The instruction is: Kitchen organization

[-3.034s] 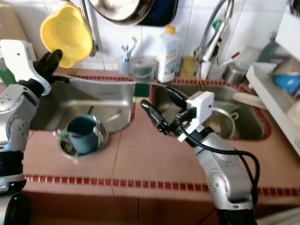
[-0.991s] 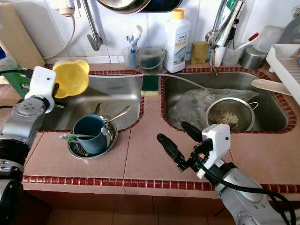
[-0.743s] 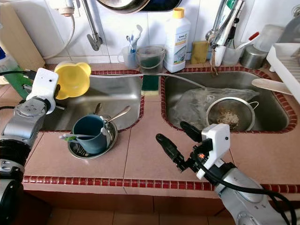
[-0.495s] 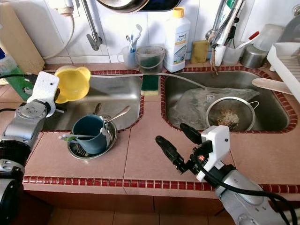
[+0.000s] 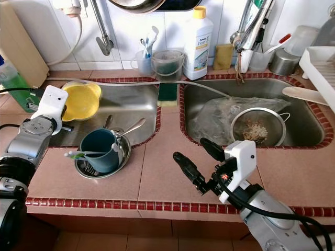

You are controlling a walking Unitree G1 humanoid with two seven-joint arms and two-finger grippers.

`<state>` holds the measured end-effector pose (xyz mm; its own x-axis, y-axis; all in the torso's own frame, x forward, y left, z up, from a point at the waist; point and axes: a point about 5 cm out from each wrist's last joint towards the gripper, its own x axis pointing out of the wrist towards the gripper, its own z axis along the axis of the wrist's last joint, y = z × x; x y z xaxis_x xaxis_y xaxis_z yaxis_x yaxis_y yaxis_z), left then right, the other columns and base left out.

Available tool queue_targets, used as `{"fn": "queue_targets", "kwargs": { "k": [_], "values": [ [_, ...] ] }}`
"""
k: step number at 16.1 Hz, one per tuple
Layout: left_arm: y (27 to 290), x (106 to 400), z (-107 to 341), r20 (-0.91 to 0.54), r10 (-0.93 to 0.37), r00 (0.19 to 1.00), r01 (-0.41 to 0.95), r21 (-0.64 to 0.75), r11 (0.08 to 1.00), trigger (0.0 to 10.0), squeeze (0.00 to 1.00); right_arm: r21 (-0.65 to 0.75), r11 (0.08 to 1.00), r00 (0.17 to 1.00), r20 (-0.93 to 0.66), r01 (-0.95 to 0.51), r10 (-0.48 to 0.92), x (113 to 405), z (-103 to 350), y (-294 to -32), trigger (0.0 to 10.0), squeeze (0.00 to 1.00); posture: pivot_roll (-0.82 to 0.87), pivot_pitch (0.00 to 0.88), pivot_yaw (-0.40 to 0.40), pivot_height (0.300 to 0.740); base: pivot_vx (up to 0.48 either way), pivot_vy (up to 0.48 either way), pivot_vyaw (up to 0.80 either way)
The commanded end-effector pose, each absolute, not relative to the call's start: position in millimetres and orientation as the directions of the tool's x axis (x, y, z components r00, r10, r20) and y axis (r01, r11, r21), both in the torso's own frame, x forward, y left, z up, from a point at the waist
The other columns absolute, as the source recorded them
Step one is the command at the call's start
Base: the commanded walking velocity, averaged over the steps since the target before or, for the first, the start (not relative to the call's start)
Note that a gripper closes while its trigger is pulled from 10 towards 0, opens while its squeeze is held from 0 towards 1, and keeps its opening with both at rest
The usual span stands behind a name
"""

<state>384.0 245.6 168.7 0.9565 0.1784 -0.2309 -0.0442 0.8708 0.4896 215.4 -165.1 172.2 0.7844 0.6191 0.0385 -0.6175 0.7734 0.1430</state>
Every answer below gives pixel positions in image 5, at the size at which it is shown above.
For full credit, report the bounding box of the metal mesh strainer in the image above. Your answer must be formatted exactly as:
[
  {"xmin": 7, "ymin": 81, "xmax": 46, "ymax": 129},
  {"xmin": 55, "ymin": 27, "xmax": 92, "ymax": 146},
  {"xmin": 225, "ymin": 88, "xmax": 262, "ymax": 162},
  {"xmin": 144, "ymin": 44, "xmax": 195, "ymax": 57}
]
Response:
[{"xmin": 230, "ymin": 107, "xmax": 291, "ymax": 148}]

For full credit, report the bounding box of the beige water filter box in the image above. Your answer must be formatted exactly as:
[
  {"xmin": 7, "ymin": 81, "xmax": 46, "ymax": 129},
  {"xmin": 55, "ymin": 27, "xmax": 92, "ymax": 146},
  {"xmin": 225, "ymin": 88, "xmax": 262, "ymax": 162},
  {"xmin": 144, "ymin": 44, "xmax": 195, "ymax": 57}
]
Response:
[{"xmin": 0, "ymin": 3, "xmax": 49, "ymax": 88}]

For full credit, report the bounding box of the wooden spatula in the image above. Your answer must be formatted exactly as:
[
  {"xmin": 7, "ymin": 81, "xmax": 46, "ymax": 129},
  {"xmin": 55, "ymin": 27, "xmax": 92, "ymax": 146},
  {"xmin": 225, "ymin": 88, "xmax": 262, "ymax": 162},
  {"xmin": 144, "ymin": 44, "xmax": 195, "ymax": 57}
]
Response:
[{"xmin": 282, "ymin": 86, "xmax": 329, "ymax": 107}]

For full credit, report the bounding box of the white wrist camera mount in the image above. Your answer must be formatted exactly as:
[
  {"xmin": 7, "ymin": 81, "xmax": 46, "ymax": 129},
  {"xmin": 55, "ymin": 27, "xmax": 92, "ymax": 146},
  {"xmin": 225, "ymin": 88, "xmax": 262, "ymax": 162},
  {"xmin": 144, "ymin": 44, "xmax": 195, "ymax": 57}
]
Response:
[
  {"xmin": 219, "ymin": 140, "xmax": 257, "ymax": 204},
  {"xmin": 30, "ymin": 85, "xmax": 70, "ymax": 126}
]

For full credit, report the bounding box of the teal plastic cup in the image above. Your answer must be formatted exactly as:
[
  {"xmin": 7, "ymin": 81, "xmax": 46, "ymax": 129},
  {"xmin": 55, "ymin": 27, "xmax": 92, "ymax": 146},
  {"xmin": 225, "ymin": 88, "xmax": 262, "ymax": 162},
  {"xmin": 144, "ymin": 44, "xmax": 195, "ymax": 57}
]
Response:
[{"xmin": 80, "ymin": 129, "xmax": 120, "ymax": 174}]

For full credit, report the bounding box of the yellow sponge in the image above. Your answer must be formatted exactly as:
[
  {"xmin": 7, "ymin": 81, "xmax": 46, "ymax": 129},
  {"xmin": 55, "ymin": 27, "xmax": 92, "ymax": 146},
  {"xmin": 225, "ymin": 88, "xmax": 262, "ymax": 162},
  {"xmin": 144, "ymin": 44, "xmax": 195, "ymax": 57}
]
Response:
[{"xmin": 213, "ymin": 43, "xmax": 235, "ymax": 70}]

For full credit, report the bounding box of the white blue toothbrush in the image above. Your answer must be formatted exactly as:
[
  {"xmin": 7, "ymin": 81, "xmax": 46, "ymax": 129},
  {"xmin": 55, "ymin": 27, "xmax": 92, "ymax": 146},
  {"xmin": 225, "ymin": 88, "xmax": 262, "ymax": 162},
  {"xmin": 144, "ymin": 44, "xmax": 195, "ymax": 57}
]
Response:
[{"xmin": 140, "ymin": 25, "xmax": 160, "ymax": 59}]

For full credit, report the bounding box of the green sponge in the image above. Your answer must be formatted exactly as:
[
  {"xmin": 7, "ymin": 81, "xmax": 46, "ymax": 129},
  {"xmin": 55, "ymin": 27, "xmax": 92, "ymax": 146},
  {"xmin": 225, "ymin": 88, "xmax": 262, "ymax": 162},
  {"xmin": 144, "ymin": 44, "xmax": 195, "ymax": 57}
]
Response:
[{"xmin": 158, "ymin": 83, "xmax": 180, "ymax": 103}]

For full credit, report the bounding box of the green dish soap bottle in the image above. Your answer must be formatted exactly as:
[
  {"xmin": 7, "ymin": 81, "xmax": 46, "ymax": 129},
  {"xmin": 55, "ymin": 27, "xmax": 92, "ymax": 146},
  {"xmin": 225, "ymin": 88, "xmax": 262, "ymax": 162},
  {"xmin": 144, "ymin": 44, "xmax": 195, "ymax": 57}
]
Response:
[{"xmin": 0, "ymin": 55, "xmax": 40, "ymax": 113}]

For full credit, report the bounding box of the red handled utensil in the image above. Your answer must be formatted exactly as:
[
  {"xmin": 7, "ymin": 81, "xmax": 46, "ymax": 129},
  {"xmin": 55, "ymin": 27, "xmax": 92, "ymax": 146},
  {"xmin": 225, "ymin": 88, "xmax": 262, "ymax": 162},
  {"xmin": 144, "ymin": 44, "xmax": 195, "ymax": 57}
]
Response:
[{"xmin": 262, "ymin": 33, "xmax": 292, "ymax": 55}]

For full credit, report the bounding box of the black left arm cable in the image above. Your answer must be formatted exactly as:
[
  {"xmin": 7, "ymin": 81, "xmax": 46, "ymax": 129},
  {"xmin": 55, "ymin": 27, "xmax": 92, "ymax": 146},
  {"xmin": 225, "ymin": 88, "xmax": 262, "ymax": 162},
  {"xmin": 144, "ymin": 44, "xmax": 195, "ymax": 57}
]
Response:
[{"xmin": 0, "ymin": 88, "xmax": 45, "ymax": 131}]

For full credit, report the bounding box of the stainless steel cup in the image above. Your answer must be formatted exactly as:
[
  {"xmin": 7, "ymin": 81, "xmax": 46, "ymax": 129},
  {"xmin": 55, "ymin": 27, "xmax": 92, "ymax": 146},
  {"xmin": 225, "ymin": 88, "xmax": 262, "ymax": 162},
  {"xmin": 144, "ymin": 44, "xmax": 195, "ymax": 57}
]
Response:
[{"xmin": 268, "ymin": 48, "xmax": 302, "ymax": 76}]

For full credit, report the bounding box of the chrome sink faucet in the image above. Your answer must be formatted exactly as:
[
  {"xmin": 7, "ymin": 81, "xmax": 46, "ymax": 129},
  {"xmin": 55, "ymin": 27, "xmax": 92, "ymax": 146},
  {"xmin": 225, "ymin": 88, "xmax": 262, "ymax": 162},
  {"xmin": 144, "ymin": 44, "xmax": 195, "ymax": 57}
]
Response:
[{"xmin": 229, "ymin": 0, "xmax": 277, "ymax": 53}]

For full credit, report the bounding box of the brown string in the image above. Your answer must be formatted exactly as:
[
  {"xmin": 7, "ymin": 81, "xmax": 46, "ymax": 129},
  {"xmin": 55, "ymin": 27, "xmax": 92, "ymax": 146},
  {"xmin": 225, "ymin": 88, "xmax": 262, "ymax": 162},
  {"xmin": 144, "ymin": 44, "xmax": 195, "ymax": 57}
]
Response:
[{"xmin": 234, "ymin": 50, "xmax": 245, "ymax": 85}]

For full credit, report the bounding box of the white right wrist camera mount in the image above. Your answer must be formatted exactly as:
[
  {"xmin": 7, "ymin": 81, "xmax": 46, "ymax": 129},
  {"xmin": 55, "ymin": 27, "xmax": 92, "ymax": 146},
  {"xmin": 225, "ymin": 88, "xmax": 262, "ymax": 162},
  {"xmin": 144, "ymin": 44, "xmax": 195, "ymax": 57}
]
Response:
[{"xmin": 219, "ymin": 140, "xmax": 257, "ymax": 204}]

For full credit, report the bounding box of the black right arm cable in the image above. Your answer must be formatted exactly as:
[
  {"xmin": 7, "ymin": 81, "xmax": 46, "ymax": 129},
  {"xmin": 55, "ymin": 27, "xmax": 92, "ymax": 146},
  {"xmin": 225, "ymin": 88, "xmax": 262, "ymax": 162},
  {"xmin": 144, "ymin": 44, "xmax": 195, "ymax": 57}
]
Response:
[{"xmin": 222, "ymin": 180, "xmax": 335, "ymax": 246}]

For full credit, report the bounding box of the white tap unit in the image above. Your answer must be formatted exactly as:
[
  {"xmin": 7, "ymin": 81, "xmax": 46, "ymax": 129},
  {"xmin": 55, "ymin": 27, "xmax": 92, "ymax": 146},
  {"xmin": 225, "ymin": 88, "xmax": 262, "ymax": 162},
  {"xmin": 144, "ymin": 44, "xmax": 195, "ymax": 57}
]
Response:
[{"xmin": 61, "ymin": 0, "xmax": 84, "ymax": 18}]

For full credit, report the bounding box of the stainless steel bowl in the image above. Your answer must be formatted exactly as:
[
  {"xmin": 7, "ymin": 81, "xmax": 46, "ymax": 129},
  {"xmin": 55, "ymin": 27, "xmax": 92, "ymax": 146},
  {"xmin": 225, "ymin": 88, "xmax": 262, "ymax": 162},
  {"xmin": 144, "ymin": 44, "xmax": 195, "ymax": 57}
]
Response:
[{"xmin": 74, "ymin": 135, "xmax": 131, "ymax": 180}]

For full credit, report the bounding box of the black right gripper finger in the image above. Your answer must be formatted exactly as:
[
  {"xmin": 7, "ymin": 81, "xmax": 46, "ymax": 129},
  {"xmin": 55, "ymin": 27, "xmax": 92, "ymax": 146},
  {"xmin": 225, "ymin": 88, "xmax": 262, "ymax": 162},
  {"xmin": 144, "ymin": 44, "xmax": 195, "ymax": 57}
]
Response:
[
  {"xmin": 200, "ymin": 138, "xmax": 227, "ymax": 162},
  {"xmin": 173, "ymin": 152, "xmax": 207, "ymax": 193}
]

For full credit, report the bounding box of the clear toothbrush cup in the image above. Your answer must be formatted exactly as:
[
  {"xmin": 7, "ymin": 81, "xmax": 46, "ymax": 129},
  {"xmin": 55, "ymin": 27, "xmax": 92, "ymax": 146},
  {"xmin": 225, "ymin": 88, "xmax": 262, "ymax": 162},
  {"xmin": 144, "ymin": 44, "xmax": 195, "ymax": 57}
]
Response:
[{"xmin": 132, "ymin": 50, "xmax": 155, "ymax": 77}]

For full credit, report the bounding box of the clear plastic bag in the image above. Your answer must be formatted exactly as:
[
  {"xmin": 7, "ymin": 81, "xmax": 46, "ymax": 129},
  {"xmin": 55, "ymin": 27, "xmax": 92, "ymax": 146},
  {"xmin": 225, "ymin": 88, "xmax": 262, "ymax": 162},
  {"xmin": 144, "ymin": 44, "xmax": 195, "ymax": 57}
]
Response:
[{"xmin": 187, "ymin": 97, "xmax": 291, "ymax": 146}]

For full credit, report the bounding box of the yellow plastic bowl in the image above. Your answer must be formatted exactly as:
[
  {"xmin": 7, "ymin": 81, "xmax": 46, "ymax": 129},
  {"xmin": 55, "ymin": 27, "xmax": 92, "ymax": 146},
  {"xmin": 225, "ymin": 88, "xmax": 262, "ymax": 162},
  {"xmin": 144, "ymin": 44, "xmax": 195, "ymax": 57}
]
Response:
[{"xmin": 61, "ymin": 81, "xmax": 102, "ymax": 122}]

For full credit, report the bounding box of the white yellow-capped detergent bottle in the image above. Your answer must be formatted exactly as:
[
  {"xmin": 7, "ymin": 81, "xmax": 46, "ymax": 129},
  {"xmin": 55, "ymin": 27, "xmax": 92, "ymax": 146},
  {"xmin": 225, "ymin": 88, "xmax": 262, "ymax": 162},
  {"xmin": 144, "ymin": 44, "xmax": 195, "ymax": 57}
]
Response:
[{"xmin": 182, "ymin": 5, "xmax": 214, "ymax": 81}]

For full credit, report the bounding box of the white dish rack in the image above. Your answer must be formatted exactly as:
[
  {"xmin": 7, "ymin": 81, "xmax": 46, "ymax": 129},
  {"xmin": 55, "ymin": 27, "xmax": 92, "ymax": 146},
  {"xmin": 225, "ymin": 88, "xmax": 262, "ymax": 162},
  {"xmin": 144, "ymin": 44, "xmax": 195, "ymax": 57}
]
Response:
[{"xmin": 298, "ymin": 46, "xmax": 335, "ymax": 113}]

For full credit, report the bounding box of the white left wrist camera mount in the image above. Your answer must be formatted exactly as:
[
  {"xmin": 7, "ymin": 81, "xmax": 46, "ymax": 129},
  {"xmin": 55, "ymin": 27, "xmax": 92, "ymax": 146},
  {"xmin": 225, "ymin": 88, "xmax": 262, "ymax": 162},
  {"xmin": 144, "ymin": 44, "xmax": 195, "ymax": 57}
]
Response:
[{"xmin": 30, "ymin": 85, "xmax": 70, "ymax": 126}]

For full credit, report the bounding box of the metal spoon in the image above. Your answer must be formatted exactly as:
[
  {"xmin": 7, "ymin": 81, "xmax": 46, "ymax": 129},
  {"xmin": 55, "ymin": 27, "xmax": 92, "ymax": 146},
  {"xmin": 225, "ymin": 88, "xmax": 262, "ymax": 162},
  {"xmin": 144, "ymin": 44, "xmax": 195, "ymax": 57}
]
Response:
[{"xmin": 115, "ymin": 118, "xmax": 146, "ymax": 141}]

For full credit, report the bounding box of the small steel sink basin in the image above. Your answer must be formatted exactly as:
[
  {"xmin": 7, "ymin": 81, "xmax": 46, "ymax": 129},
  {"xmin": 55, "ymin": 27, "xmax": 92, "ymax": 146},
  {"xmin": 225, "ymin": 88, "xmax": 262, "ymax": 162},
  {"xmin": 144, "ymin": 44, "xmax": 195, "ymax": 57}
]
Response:
[{"xmin": 55, "ymin": 80, "xmax": 160, "ymax": 149}]

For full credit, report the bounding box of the white teal toothbrush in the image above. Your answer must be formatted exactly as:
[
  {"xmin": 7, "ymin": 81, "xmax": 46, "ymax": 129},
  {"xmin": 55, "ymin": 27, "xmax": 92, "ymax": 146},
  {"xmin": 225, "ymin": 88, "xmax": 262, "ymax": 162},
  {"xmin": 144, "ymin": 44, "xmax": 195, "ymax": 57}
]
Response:
[{"xmin": 64, "ymin": 150, "xmax": 110, "ymax": 158}]

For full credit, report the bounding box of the hanging metal pan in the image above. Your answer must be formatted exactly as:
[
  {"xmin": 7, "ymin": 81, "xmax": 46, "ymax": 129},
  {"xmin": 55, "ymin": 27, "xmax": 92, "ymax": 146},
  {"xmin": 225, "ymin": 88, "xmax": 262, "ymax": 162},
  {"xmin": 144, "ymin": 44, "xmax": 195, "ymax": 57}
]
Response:
[{"xmin": 107, "ymin": 0, "xmax": 199, "ymax": 13}]

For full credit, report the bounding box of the clear plastic container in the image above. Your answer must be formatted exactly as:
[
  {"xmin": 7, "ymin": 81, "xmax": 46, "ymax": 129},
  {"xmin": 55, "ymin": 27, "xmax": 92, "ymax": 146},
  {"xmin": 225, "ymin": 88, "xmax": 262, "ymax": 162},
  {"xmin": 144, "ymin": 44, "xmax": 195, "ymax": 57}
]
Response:
[{"xmin": 283, "ymin": 25, "xmax": 320, "ymax": 57}]

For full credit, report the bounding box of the clear small bucket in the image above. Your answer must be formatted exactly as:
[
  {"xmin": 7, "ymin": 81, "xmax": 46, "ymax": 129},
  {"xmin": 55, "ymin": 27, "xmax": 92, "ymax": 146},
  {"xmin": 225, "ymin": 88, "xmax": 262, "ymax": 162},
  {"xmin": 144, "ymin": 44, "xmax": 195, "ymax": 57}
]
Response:
[{"xmin": 151, "ymin": 49, "xmax": 185, "ymax": 82}]

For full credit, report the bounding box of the grey wall faucet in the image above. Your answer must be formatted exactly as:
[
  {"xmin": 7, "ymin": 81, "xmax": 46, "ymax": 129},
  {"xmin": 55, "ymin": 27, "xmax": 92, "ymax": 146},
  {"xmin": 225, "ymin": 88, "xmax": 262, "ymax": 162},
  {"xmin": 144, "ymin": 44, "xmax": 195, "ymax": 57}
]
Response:
[{"xmin": 90, "ymin": 0, "xmax": 115, "ymax": 57}]

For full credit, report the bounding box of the clear plastic tumbler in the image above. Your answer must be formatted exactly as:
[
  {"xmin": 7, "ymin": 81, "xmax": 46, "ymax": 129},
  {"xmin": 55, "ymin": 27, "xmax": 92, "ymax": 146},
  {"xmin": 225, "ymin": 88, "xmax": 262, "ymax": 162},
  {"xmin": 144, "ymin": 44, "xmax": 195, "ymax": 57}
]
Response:
[{"xmin": 238, "ymin": 46, "xmax": 273, "ymax": 73}]

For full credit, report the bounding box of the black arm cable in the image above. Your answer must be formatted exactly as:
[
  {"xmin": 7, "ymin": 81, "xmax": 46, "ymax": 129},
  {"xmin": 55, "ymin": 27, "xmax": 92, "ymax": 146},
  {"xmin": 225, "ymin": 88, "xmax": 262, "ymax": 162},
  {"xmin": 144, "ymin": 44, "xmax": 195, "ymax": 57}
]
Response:
[
  {"xmin": 222, "ymin": 180, "xmax": 335, "ymax": 246},
  {"xmin": 0, "ymin": 88, "xmax": 45, "ymax": 131}
]

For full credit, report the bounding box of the large steel sink basin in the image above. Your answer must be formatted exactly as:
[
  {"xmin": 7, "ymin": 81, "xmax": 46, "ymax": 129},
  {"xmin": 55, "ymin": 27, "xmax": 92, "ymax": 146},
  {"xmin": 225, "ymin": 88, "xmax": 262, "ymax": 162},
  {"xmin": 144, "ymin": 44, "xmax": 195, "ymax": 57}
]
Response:
[{"xmin": 180, "ymin": 77, "xmax": 334, "ymax": 151}]

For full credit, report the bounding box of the white tap hose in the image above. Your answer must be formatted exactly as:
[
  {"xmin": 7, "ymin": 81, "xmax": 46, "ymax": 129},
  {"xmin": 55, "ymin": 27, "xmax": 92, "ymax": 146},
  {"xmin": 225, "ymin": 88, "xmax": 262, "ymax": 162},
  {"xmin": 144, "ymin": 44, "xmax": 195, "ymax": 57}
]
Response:
[{"xmin": 46, "ymin": 16, "xmax": 84, "ymax": 67}]

